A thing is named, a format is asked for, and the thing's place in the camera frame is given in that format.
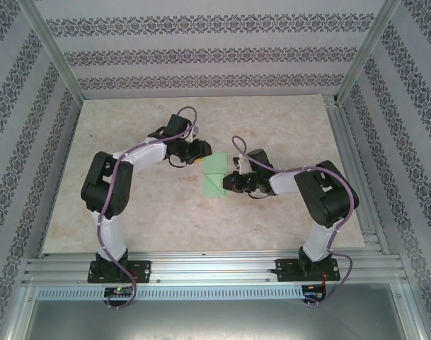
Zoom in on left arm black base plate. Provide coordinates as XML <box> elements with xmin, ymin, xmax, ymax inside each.
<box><xmin>88</xmin><ymin>260</ymin><xmax>153</xmax><ymax>284</ymax></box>

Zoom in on grey metal sheet panel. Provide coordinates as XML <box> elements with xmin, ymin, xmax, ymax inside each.
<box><xmin>20</xmin><ymin>300</ymin><xmax>414</xmax><ymax>340</ymax></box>

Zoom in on aluminium side rail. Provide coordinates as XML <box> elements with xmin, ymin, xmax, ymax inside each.
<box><xmin>321</xmin><ymin>94</ymin><xmax>393</xmax><ymax>256</ymax></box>

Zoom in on aluminium mounting rail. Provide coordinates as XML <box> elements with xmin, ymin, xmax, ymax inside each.
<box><xmin>22</xmin><ymin>249</ymin><xmax>407</xmax><ymax>286</ymax></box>

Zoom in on aluminium frame post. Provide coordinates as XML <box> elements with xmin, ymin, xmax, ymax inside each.
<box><xmin>335</xmin><ymin>0</ymin><xmax>403</xmax><ymax>106</ymax></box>
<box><xmin>18</xmin><ymin>0</ymin><xmax>86</xmax><ymax>103</ymax></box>

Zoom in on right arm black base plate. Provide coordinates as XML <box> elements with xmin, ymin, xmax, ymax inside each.
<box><xmin>275</xmin><ymin>258</ymin><xmax>341</xmax><ymax>283</ymax></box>

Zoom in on slotted grey cable duct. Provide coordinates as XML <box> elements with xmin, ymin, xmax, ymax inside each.
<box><xmin>36</xmin><ymin>285</ymin><xmax>308</xmax><ymax>300</ymax></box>

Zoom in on green cloth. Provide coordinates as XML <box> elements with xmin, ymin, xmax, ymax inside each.
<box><xmin>202</xmin><ymin>151</ymin><xmax>230</xmax><ymax>198</ymax></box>

